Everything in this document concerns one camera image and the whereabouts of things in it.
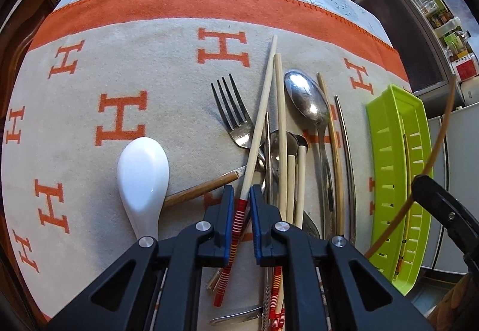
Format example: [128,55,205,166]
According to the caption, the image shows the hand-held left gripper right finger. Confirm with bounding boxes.
[250,184,435,331]

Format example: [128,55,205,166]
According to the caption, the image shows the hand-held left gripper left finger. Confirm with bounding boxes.
[45,185,235,331]

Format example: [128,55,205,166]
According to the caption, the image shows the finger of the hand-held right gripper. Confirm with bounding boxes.
[411,174,479,279]

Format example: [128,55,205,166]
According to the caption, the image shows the thin brown chopstick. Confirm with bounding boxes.
[365,74,458,260]

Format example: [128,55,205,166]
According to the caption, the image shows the green slotted plastic tray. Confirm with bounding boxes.
[366,84,435,296]

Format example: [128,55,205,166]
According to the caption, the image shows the wooden chopstick red striped end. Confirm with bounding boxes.
[269,53,289,331]
[213,34,278,307]

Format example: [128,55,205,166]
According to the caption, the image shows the large metal spoon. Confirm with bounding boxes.
[284,69,337,240]

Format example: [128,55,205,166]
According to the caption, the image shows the thick brown chopstick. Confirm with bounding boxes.
[164,171,242,209]

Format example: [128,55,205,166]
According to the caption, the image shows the metal chopstick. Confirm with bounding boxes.
[265,112,273,204]
[334,96,357,246]

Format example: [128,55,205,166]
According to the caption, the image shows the white refrigerator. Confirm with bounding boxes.
[421,102,479,275]

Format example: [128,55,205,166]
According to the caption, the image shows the white ceramic spoon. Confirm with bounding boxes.
[117,137,171,242]

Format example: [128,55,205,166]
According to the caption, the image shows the tan chopstick dark tip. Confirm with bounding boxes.
[317,72,345,238]

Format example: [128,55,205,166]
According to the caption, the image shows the metal fork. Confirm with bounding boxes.
[210,73,266,170]

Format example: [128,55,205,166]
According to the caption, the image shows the row of condiment bottles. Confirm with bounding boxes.
[406,0,479,81]

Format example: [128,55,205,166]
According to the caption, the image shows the orange and grey printed blanket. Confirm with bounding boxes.
[0,0,412,324]

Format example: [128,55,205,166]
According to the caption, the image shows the metal utensil handle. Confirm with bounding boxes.
[210,306,263,327]

